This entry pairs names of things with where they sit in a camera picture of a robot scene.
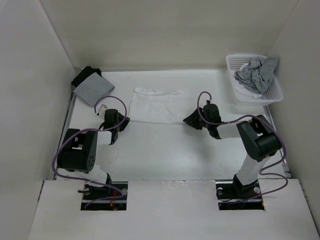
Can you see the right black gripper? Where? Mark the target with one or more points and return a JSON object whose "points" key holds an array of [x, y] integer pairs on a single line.
{"points": [[191, 120]]}

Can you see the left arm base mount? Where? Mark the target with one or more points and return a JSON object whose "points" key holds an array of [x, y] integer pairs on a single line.
{"points": [[96, 198]]}

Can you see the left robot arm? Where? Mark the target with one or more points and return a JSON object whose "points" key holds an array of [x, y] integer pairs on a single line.
{"points": [[77, 158]]}

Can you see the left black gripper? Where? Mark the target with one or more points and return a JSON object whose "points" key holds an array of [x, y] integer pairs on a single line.
{"points": [[126, 120]]}

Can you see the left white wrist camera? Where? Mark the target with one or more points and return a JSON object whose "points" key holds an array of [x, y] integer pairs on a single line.
{"points": [[102, 110]]}

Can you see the white tank top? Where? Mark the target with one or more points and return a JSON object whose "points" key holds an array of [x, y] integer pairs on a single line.
{"points": [[153, 106]]}

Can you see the white garment in basket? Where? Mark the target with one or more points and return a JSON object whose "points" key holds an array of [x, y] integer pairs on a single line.
{"points": [[245, 88]]}

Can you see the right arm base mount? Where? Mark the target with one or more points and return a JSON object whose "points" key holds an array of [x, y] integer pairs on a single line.
{"points": [[233, 196]]}

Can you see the grey crumpled tank top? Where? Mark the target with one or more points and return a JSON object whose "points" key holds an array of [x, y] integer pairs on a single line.
{"points": [[267, 70]]}

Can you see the left metal table rail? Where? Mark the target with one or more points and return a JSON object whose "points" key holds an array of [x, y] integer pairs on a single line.
{"points": [[67, 119]]}

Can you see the white plastic basket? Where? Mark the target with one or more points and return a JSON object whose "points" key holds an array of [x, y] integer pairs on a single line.
{"points": [[274, 93]]}

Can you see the folded grey tank top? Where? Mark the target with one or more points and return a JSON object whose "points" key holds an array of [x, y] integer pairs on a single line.
{"points": [[93, 88]]}

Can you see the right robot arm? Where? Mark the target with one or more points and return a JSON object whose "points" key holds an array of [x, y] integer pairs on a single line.
{"points": [[259, 141]]}

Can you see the folded black tank top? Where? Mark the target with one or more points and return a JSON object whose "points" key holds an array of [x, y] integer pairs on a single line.
{"points": [[84, 74]]}

